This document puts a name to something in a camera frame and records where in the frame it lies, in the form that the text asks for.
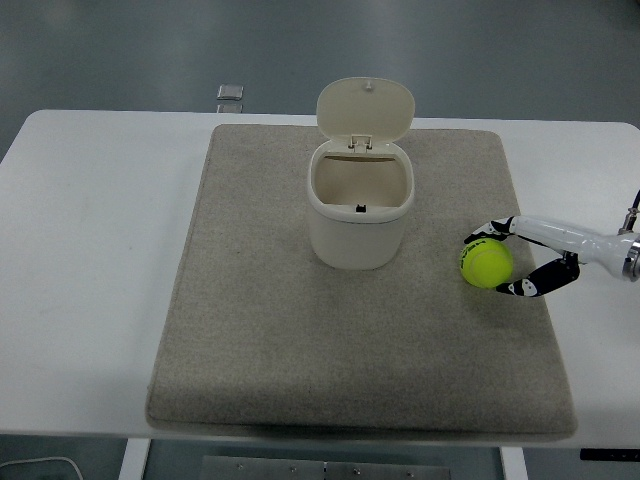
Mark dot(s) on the white table leg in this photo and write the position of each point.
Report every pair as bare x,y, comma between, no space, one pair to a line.
512,464
134,460

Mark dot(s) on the grey metal plate with screws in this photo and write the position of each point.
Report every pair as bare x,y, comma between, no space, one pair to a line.
325,470

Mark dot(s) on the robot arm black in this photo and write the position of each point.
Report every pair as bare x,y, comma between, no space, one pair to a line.
634,252

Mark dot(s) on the yellow-green tennis ball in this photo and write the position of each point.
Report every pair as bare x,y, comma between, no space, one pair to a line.
485,262

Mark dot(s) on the black table control panel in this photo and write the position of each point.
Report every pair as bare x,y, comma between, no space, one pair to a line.
610,454

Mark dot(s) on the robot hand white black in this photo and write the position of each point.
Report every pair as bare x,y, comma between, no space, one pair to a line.
565,237

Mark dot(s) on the silver floor socket cover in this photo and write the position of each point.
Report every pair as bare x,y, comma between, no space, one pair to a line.
229,107
230,92

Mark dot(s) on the cream bin with flip lid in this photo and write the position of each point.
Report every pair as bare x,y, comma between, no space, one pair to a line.
357,200

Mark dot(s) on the grey felt mat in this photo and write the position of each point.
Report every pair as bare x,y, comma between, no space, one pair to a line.
350,325

